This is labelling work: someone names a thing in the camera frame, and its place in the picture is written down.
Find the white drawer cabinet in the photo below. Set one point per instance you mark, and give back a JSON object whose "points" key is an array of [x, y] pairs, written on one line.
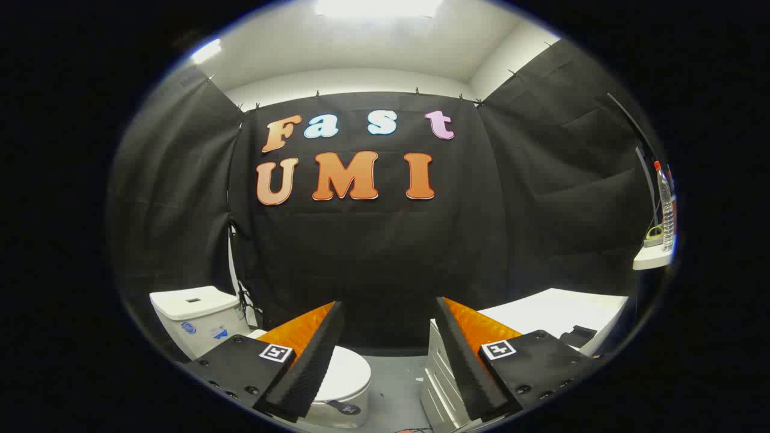
{"points": [[541, 313]]}

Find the small white shelf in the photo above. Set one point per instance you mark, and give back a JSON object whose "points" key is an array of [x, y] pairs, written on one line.
{"points": [[652, 258]]}

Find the white toilet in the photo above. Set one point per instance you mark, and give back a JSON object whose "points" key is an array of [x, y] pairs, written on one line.
{"points": [[198, 325]]}

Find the clear plastic water bottle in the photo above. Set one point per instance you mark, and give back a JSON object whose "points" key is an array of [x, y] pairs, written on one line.
{"points": [[665, 210]]}

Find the white toilet lid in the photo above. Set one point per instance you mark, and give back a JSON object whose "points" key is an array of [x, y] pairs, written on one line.
{"points": [[349, 373]]}

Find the green item on shelf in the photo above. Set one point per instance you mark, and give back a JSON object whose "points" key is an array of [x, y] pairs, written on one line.
{"points": [[653, 237]]}

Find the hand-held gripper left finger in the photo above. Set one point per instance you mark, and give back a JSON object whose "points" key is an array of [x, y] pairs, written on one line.
{"points": [[313, 361]]}

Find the black backdrop cloth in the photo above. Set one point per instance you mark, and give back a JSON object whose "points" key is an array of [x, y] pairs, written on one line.
{"points": [[361, 258]]}

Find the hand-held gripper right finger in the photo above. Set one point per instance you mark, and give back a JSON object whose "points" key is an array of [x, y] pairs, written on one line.
{"points": [[463, 361]]}

